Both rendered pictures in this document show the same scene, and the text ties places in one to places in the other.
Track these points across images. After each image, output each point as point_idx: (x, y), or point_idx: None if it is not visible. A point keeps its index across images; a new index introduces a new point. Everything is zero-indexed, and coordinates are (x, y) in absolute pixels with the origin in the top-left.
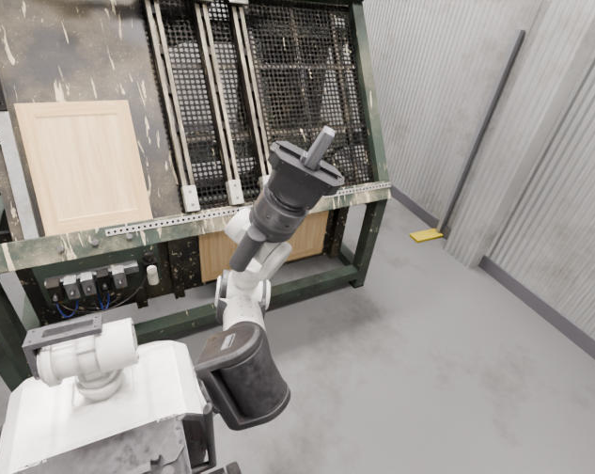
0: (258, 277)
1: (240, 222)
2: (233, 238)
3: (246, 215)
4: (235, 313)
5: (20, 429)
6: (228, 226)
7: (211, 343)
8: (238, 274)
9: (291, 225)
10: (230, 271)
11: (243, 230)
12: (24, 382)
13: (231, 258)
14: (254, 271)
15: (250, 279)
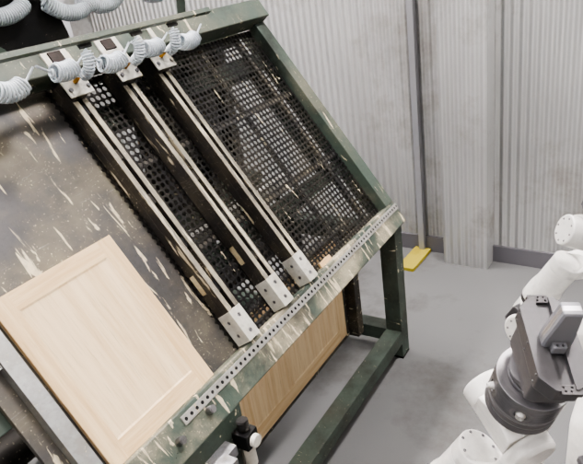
0: None
1: (581, 224)
2: (579, 241)
3: (578, 217)
4: None
5: None
6: (575, 232)
7: None
8: (553, 291)
9: None
10: (519, 304)
11: None
12: None
13: None
14: None
15: (565, 290)
